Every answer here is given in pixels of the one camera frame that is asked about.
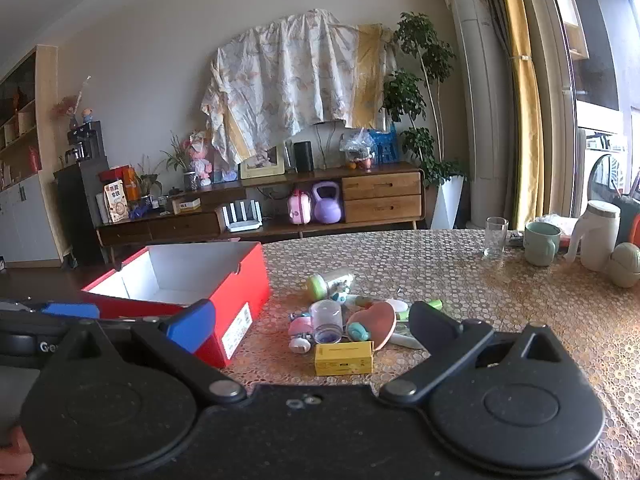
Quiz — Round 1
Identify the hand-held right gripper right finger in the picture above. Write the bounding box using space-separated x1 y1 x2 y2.
379 301 576 406

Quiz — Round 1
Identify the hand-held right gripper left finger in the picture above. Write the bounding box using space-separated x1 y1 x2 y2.
47 299 248 404

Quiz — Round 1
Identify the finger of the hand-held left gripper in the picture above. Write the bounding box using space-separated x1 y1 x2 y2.
0 300 101 320

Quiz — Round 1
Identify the green marker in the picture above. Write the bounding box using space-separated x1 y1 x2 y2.
395 299 443 322

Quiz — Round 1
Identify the pink heart-shaped paddle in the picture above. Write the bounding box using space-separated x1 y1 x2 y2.
346 301 397 352

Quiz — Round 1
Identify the red cardboard box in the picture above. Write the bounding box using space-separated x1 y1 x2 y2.
81 241 272 368

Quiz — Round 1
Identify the small yellow box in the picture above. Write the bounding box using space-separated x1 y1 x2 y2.
314 341 374 376

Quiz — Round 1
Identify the clear plastic cup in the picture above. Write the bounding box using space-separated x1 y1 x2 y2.
309 300 346 345

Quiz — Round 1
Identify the green-capped baby bottle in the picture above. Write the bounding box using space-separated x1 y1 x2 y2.
306 269 356 302

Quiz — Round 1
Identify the glass tumbler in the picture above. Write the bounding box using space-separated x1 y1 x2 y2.
483 216 509 260

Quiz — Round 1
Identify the white and wood cabinet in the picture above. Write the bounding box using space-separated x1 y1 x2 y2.
0 45 68 267

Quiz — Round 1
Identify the black water dispenser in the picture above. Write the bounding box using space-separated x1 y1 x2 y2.
54 121 110 266

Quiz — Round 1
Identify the printed snack box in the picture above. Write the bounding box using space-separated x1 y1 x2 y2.
103 180 128 223

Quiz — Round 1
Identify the potted tree white planter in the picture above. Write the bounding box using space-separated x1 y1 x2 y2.
382 11 468 231

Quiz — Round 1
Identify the white router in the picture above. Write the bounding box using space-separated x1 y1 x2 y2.
221 200 264 232

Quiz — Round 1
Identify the wooden TV cabinet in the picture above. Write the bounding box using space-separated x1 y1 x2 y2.
95 162 426 261

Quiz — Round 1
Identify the green mug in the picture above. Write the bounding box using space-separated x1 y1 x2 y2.
523 222 562 267

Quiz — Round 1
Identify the orange box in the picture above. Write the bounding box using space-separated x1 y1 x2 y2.
122 167 142 202

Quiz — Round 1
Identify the small leafy plant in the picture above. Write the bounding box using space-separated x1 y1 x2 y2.
135 157 163 207

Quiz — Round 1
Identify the potted plant in vase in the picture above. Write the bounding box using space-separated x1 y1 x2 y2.
162 132 201 192

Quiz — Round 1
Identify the purple kettlebell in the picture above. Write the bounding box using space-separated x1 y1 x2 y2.
311 181 343 224

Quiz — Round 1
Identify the pink toy suitcase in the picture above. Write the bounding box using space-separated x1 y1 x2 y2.
287 189 314 225

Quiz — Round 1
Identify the pink doll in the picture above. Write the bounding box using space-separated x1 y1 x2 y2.
189 130 215 186

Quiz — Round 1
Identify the plastic bag of fruit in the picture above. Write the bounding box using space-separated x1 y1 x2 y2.
340 129 377 170

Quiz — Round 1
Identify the white jug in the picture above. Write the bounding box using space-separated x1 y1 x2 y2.
565 200 622 272

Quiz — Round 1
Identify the flower vase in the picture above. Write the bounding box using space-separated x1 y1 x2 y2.
54 76 96 131

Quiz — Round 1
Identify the black speaker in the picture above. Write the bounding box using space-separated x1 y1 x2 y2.
293 141 315 173

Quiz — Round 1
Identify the green round container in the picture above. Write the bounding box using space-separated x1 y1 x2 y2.
608 242 640 288

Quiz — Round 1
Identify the standing air conditioner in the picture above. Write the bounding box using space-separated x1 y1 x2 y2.
445 0 516 226

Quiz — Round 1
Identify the washing machine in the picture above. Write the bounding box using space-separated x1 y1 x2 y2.
577 127 628 216

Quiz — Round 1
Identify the yellow curtain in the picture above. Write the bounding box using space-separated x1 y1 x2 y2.
492 0 546 231

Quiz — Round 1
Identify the floral sheet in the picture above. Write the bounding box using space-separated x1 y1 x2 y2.
201 8 396 166

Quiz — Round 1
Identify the picture frame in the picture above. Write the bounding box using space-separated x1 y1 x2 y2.
240 146 286 180

